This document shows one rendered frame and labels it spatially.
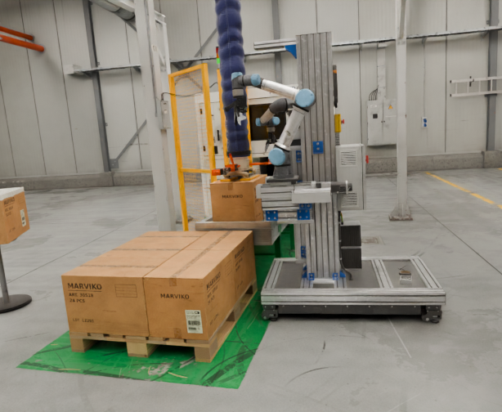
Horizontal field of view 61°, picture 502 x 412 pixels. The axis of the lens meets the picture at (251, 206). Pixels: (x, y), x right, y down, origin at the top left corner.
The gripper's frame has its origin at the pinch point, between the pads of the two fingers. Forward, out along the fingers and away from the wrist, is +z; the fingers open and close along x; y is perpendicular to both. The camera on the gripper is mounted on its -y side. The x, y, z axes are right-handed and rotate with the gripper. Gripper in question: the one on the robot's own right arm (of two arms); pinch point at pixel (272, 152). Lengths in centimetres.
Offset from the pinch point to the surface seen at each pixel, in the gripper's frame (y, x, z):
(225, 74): 41, -30, -72
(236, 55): 38, -19, -88
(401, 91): -217, 136, -61
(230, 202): 58, -28, 39
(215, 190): 58, -41, 28
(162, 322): 189, -35, 92
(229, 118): 39, -30, -35
